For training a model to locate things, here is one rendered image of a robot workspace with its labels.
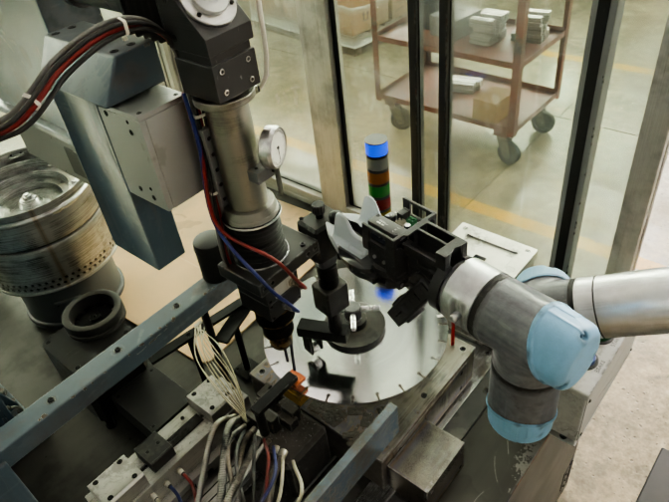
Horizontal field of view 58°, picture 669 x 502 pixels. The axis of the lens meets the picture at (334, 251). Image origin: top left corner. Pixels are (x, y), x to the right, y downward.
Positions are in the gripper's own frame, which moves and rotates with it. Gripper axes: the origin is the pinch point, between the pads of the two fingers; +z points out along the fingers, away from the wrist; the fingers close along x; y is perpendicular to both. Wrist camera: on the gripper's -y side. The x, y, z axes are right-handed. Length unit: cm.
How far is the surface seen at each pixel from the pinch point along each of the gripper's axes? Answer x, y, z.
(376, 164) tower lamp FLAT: -29.5, -14.3, 25.0
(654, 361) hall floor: -123, -126, -8
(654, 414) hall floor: -102, -126, -19
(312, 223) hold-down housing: 1.7, -0.4, 4.2
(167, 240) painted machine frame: 17.7, -0.1, 16.1
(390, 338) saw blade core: -9.3, -30.7, 1.9
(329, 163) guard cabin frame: -43, -34, 59
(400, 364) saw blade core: -6.4, -30.7, -3.4
